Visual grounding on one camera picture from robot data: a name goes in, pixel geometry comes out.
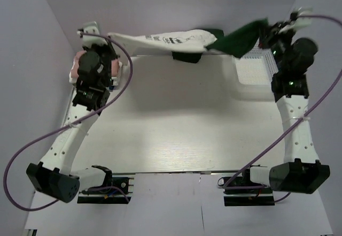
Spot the white folded t-shirt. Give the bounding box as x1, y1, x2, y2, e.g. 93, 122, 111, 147
69, 62, 123, 87

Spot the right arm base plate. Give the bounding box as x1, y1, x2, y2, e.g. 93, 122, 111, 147
223, 177, 275, 207

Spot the white and green t-shirt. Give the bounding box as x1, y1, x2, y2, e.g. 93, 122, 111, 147
108, 19, 269, 63

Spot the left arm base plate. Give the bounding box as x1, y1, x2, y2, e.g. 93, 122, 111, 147
77, 174, 135, 204

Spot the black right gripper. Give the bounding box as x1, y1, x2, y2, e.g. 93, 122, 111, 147
257, 21, 297, 73

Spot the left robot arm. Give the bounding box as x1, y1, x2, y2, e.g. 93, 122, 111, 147
26, 22, 116, 203

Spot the pink t-shirt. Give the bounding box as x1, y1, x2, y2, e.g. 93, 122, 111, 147
69, 50, 120, 79

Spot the purple cable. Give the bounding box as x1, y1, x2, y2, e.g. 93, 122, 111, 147
3, 31, 134, 211
220, 14, 342, 203

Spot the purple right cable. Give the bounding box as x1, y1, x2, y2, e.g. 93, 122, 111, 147
220, 14, 342, 203

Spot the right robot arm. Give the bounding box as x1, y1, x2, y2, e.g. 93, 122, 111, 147
241, 7, 330, 194

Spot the white plastic basket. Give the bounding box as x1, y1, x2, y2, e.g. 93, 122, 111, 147
232, 44, 278, 102

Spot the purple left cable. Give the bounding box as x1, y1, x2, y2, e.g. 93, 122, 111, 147
3, 31, 134, 211

